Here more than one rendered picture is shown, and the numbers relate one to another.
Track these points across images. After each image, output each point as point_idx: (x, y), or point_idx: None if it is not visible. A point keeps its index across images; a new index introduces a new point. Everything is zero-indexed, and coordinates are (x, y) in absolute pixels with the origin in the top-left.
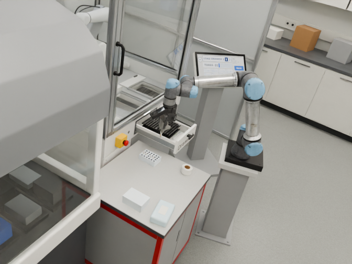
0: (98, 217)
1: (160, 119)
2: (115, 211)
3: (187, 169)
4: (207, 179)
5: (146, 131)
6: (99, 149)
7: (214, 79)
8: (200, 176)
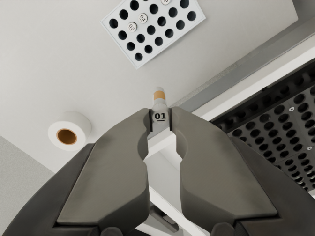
0: None
1: (243, 193)
2: None
3: (51, 132)
4: (41, 163)
5: (304, 43)
6: None
7: None
8: (55, 155)
